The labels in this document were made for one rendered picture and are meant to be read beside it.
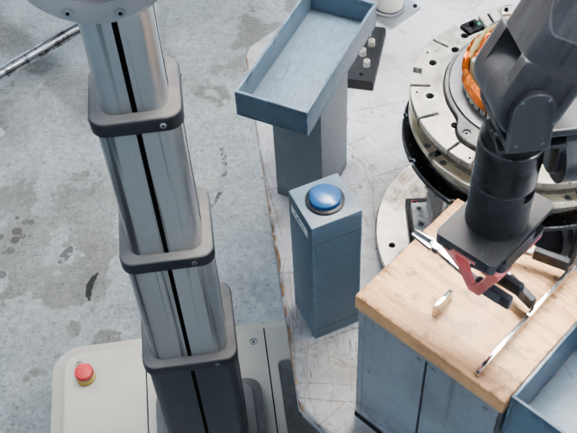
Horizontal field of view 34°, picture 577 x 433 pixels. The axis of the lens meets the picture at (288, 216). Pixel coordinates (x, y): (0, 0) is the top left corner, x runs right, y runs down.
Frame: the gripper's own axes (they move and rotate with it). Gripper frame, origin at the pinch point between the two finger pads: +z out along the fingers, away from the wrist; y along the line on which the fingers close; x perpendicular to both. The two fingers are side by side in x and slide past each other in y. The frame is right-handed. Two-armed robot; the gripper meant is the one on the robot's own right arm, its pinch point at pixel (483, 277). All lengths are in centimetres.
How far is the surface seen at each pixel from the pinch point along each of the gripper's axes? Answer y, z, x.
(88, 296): 10, 114, 110
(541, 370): 1.2, 10.5, -8.0
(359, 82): 45, 34, 53
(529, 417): -3.9, 11.1, -10.0
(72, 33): 64, 97, 178
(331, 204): 4.8, 10.9, 24.3
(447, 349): -3.7, 9.4, 0.6
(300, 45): 26, 12, 49
